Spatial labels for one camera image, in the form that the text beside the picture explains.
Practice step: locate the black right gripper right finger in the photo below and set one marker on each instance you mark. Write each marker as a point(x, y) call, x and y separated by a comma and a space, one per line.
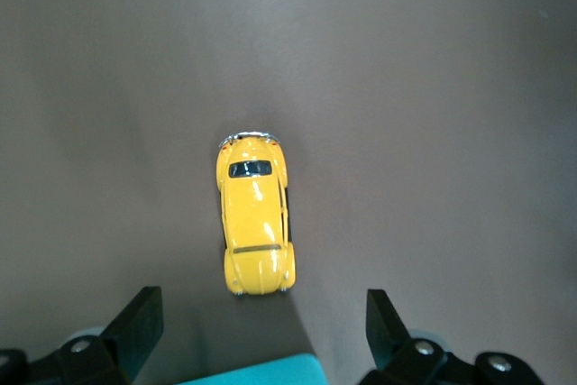
point(405, 362)

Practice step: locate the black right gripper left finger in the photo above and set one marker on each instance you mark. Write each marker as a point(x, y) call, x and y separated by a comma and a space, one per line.
point(117, 349)

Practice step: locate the turquoise plastic bin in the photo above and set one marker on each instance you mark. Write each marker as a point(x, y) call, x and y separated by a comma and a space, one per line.
point(266, 371)

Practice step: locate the yellow beetle toy car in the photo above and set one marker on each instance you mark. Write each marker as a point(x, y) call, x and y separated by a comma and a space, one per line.
point(254, 218)

